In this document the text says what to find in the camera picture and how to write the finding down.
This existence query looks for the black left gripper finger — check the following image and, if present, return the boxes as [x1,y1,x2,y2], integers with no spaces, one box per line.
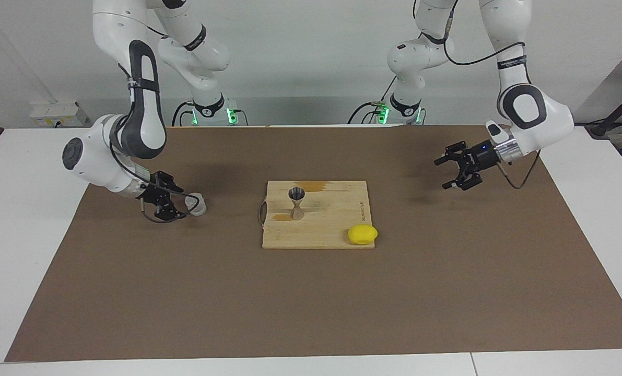
[435,141,469,167]
[443,166,483,190]

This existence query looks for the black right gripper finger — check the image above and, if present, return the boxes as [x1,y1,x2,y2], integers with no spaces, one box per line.
[157,171,184,195]
[154,201,186,222]

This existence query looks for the clear plastic cup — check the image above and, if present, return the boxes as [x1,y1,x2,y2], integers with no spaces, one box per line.
[184,192,207,216]

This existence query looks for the steel double jigger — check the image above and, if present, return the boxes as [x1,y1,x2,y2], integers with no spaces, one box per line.
[288,187,306,221]

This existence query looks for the yellow lemon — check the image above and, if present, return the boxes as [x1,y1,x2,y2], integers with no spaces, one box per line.
[348,224,379,245]

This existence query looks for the white power strip box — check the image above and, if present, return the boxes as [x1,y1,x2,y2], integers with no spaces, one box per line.
[30,101,90,127]

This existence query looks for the black stand with rod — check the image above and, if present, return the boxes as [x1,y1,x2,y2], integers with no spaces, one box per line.
[584,84,622,139]

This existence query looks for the wooden cutting board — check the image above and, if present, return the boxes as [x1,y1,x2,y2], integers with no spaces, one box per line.
[259,180,377,250]

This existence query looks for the brown table mat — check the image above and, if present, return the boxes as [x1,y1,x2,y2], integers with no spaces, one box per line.
[4,124,622,362]

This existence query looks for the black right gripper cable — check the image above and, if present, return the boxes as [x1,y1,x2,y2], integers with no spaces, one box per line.
[110,21,189,224]

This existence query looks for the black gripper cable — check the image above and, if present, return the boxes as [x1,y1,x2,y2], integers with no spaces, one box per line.
[110,21,189,224]
[443,0,542,190]

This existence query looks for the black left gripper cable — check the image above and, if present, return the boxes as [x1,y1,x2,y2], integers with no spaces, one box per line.
[443,0,542,190]

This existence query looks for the black base cable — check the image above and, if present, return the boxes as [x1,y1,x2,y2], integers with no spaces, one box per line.
[172,101,195,127]
[348,76,397,125]

